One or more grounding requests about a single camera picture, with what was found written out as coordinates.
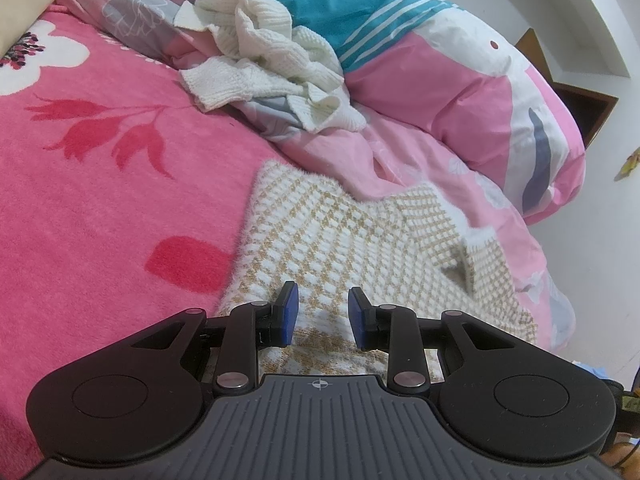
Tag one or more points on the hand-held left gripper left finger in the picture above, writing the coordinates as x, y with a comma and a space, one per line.
289, 315

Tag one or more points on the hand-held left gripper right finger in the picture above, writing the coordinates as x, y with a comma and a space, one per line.
359, 317

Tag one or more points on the beige white checkered sweater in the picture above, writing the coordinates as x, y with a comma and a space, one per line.
325, 240

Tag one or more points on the white knit sweater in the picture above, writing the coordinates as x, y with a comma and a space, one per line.
250, 35

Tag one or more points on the pink floral blanket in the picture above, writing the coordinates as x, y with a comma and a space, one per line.
100, 185

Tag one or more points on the pink teal printed quilt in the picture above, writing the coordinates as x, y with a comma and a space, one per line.
440, 95

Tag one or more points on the light blue folded garment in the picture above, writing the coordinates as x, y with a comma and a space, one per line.
590, 370

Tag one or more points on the wooden door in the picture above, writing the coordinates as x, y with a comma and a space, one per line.
532, 50

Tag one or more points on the yellow wall sticker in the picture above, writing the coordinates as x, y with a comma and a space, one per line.
631, 162

